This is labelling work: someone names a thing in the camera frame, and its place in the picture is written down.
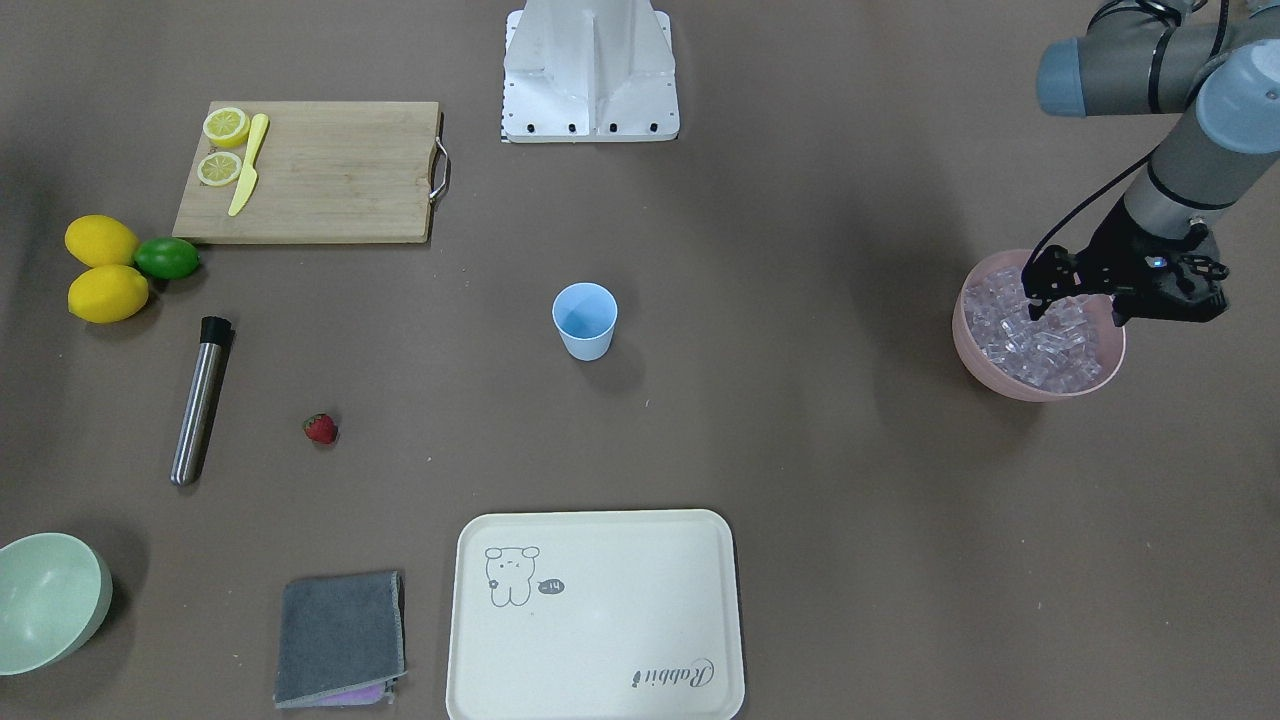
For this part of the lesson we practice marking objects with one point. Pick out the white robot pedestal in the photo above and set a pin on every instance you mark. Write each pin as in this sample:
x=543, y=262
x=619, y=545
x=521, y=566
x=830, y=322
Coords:
x=589, y=71

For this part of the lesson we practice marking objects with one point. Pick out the lemon slice upper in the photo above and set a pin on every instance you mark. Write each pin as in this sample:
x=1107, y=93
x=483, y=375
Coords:
x=227, y=128

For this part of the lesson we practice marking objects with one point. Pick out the lemon slice lower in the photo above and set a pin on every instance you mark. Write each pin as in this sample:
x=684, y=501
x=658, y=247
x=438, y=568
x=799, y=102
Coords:
x=218, y=169

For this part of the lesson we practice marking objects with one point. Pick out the light blue plastic cup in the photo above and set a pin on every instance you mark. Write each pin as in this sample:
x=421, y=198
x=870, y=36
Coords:
x=585, y=315

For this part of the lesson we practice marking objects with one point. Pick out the mint green bowl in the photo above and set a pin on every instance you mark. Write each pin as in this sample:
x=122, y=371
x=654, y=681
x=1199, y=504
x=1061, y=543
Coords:
x=55, y=593

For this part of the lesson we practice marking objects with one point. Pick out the yellow lemon far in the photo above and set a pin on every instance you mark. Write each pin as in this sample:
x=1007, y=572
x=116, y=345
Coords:
x=99, y=240

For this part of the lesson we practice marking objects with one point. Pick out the yellow lemon near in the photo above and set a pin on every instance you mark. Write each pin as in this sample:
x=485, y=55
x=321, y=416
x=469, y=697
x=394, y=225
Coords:
x=107, y=294

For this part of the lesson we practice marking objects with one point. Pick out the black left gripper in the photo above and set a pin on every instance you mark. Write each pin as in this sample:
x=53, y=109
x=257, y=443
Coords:
x=1112, y=247

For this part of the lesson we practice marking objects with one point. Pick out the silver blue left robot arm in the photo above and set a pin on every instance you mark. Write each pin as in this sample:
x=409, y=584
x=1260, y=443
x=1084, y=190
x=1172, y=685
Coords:
x=1219, y=79

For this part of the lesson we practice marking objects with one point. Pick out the green lime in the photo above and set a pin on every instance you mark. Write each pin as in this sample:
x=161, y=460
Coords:
x=167, y=258

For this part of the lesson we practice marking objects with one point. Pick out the pink bowl of ice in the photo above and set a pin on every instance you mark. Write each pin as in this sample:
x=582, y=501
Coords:
x=1072, y=350

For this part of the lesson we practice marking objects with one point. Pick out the red strawberry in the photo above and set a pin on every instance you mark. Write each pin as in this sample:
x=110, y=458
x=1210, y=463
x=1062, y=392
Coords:
x=321, y=428

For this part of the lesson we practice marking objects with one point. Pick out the yellow lemon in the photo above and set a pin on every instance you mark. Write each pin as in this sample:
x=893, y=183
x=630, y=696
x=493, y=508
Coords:
x=107, y=294
x=99, y=240

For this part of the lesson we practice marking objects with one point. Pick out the lemon slice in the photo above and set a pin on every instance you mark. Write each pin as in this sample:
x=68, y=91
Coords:
x=218, y=169
x=227, y=128

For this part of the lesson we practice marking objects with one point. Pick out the cream rectangular tray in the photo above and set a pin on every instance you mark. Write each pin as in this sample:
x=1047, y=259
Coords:
x=596, y=615

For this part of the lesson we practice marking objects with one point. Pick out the wooden cutting board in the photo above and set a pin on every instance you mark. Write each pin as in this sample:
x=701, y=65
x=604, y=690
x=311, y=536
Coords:
x=329, y=172

